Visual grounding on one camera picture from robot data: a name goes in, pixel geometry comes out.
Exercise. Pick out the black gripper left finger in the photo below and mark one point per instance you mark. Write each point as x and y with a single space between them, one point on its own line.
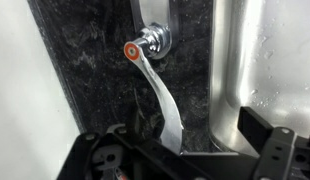
85 156

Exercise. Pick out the stainless steel sink basin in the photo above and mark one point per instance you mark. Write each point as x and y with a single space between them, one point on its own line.
271 50

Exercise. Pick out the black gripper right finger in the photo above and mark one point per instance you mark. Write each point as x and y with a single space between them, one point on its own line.
278 150

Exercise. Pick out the chrome faucet spout and base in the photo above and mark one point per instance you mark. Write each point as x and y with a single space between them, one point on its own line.
153 11

